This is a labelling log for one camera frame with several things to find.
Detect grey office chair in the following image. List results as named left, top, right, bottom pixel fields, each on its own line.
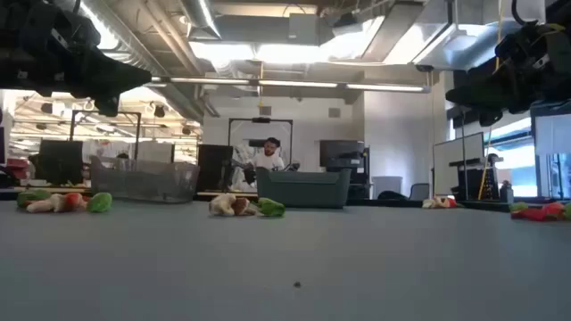
left=408, top=182, right=431, bottom=202

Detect yellow cable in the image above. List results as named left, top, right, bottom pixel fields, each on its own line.
left=476, top=0, right=505, bottom=201

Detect teal plastic basket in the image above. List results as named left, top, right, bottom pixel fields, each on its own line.
left=255, top=167, right=352, bottom=210

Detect black metal gantry frame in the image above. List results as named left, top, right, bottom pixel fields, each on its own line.
left=228, top=117, right=294, bottom=173
left=70, top=110, right=143, bottom=160

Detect black computer monitor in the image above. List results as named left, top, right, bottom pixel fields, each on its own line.
left=34, top=139, right=85, bottom=187
left=319, top=139, right=367, bottom=169
left=196, top=143, right=235, bottom=193

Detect black equipment rack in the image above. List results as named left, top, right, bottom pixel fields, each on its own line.
left=448, top=153, right=505, bottom=202

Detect long ceiling light strip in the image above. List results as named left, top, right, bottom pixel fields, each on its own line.
left=150, top=75, right=433, bottom=95

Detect grey trash bin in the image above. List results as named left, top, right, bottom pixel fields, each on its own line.
left=371, top=175, right=404, bottom=201

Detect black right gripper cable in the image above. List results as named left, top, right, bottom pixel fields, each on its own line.
left=509, top=0, right=537, bottom=27

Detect dark water bottle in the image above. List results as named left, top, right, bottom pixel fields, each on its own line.
left=499, top=179, right=516, bottom=204

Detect person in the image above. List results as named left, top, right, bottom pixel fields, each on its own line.
left=249, top=136, right=286, bottom=173

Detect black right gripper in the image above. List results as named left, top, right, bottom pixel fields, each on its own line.
left=444, top=21, right=571, bottom=128

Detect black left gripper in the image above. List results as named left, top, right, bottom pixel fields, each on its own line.
left=26, top=0, right=153, bottom=119

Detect red storage boxes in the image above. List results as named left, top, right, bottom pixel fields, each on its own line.
left=4, top=157, right=31, bottom=180

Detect brown toy mushroom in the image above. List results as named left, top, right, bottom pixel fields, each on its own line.
left=232, top=197, right=259, bottom=218

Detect dark grey translucent basket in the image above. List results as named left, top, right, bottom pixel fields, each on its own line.
left=88, top=154, right=201, bottom=205

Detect grey ceiling air unit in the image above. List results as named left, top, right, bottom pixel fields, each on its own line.
left=287, top=12, right=335, bottom=46

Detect white board on stand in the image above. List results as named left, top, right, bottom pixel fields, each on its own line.
left=432, top=132, right=486, bottom=198

